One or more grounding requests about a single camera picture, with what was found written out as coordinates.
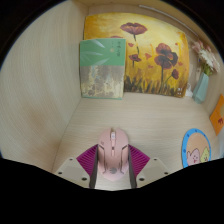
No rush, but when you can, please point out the green and beige book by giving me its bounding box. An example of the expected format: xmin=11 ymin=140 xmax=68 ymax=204
xmin=79 ymin=38 xmax=127 ymax=100

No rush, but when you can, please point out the orange book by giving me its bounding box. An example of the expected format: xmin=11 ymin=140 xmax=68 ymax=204
xmin=209 ymin=94 xmax=224 ymax=136

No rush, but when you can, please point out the pink and white flower bouquet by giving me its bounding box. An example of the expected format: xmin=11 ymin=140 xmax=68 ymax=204
xmin=190 ymin=39 xmax=221 ymax=77

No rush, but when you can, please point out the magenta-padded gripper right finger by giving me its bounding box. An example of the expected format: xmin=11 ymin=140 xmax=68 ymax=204
xmin=127 ymin=143 xmax=171 ymax=188

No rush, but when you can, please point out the pink computer mouse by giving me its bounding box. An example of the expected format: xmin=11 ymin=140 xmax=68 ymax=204
xmin=96 ymin=127 xmax=130 ymax=182

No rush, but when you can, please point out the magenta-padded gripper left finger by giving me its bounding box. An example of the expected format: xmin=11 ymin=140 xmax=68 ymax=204
xmin=54 ymin=143 xmax=99 ymax=189

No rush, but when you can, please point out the round blue-rimmed cartoon mouse pad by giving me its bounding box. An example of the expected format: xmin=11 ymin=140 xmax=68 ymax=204
xmin=181 ymin=128 xmax=212 ymax=169

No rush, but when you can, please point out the white light bar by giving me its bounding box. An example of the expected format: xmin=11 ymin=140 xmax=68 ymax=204
xmin=138 ymin=4 xmax=201 ymax=36

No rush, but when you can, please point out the white power strip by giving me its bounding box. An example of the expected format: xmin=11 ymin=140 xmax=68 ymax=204
xmin=184 ymin=83 xmax=196 ymax=98

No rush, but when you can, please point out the pale teal faceted vase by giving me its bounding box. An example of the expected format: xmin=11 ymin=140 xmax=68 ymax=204
xmin=192 ymin=72 xmax=210 ymax=104

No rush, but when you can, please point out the yellow poppy flower painting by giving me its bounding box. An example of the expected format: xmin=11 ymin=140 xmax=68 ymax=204
xmin=83 ymin=12 xmax=190 ymax=99

